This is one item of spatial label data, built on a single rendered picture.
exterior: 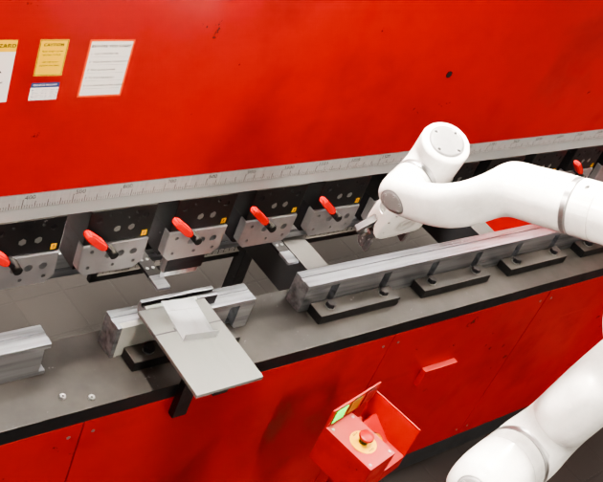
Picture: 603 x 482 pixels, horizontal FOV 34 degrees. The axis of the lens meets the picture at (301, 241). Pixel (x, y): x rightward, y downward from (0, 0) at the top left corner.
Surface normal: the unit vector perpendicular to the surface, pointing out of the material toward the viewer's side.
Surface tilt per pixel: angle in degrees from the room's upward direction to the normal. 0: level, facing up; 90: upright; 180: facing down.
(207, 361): 0
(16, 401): 0
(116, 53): 90
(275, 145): 90
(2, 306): 0
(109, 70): 90
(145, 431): 90
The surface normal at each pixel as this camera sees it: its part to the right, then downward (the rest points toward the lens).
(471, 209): 0.12, 0.58
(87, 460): 0.56, 0.64
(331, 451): -0.64, 0.25
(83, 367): 0.33, -0.76
